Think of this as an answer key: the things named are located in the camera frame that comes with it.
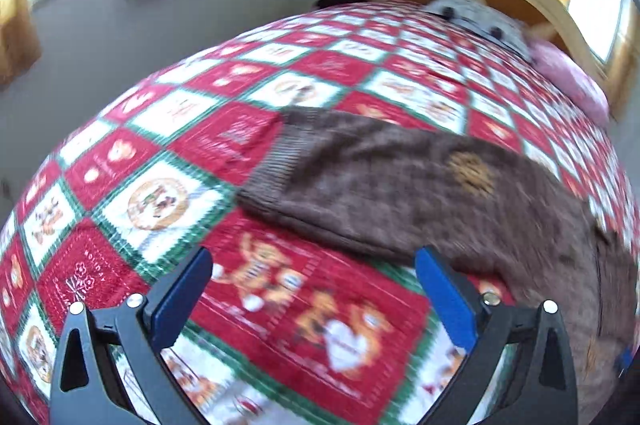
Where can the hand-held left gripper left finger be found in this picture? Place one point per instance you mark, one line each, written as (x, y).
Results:
(175, 305)

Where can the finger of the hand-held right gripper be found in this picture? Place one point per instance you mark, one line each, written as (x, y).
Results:
(625, 359)

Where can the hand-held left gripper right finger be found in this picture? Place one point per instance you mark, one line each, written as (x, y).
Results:
(447, 305)

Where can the brown knit sweater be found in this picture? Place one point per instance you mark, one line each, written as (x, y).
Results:
(400, 185)

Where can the red checkered printed blanket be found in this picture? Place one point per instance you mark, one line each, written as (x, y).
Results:
(280, 270)

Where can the pink pillow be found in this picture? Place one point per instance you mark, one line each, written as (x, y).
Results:
(575, 75)

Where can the white patterned pillow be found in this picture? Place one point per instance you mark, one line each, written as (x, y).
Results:
(470, 12)

